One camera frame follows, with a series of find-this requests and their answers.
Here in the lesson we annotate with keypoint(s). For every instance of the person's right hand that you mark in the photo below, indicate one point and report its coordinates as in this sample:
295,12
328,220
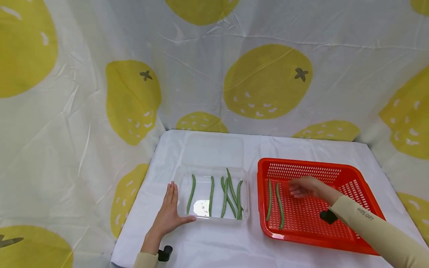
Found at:
310,187

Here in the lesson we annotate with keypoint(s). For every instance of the person's left hand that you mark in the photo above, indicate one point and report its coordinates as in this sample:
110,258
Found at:
166,219

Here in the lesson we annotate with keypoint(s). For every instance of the person's right fingers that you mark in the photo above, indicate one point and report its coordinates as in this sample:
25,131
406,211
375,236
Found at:
295,189

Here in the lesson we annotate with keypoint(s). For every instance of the person's left thumb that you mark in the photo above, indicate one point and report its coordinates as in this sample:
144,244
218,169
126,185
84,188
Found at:
186,220

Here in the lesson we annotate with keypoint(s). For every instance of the person's left fingers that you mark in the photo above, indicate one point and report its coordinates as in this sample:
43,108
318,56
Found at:
172,196

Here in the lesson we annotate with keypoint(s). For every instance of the person's left forearm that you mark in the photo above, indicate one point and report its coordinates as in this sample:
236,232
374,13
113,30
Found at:
147,255

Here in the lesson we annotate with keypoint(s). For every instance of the person's right forearm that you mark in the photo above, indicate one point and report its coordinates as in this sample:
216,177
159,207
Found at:
378,232

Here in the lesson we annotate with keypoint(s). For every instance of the single green bean pod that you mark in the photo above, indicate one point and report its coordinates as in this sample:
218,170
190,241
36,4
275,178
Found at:
280,206
269,201

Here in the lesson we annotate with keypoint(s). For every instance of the clear plastic container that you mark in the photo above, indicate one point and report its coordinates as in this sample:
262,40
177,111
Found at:
214,214

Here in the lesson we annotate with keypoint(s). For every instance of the bunch of green beans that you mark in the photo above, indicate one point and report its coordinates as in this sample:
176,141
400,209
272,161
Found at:
211,197

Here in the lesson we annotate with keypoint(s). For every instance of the red plastic basket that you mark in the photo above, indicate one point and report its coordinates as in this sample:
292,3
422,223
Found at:
311,223

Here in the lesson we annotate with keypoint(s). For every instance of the black wrist band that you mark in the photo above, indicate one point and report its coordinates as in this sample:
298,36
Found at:
165,253
328,216

